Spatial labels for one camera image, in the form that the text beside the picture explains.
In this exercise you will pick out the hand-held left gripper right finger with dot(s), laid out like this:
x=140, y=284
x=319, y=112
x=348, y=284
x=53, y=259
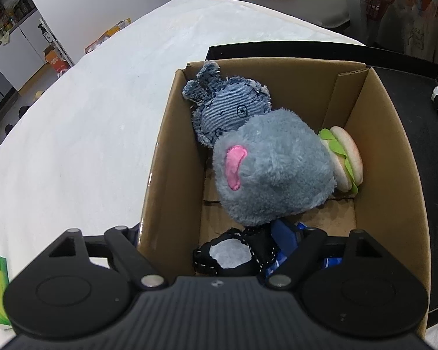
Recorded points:
x=284, y=237

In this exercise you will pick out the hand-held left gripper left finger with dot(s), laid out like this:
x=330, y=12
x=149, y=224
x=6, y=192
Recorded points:
x=124, y=249

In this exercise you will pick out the black plush toy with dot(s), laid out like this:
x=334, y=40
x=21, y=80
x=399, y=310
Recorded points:
x=259, y=244

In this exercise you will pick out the grey plush cube toy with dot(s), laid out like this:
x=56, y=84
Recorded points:
x=277, y=167

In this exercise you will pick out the black tray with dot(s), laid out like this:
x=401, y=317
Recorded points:
x=430, y=171

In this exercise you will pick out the plush burger toy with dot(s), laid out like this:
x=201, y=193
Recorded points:
x=345, y=153

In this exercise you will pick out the brown cardboard box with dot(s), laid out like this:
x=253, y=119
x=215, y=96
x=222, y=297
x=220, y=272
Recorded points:
x=387, y=189

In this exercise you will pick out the blue denim plush toy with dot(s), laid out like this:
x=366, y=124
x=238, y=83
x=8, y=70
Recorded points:
x=233, y=105

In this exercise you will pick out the hanging light shirt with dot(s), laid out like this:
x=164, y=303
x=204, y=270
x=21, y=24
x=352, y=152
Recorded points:
x=412, y=25

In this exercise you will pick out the red basket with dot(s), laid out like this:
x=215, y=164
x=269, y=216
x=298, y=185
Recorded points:
x=377, y=2

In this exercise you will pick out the grey desk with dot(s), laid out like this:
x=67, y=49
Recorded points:
x=314, y=7

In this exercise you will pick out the yellow slipper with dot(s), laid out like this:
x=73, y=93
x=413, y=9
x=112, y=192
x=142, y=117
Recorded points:
x=39, y=94

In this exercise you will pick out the orange box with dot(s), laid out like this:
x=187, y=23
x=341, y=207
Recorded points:
x=56, y=60

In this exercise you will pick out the yellow box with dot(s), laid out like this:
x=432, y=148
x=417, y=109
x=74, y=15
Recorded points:
x=109, y=34

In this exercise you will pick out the white shelf rack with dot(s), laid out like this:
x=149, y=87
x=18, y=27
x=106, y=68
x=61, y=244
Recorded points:
x=56, y=42

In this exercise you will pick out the white cabinet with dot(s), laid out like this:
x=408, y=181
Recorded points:
x=11, y=54

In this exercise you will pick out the grey post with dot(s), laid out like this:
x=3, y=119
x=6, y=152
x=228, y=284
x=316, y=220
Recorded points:
x=354, y=7

